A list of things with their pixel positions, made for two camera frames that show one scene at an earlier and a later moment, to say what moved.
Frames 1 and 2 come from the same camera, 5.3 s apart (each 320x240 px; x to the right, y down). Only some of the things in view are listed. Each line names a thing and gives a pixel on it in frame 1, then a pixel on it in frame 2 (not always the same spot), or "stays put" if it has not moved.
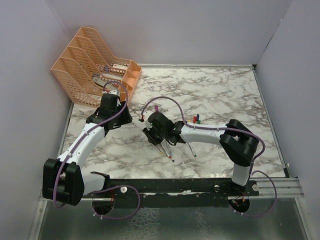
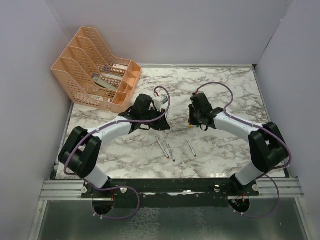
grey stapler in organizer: [102, 82] stays put
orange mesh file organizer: [86, 68] stays put
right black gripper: [148, 132] to [192, 121]
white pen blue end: [170, 152] stays put
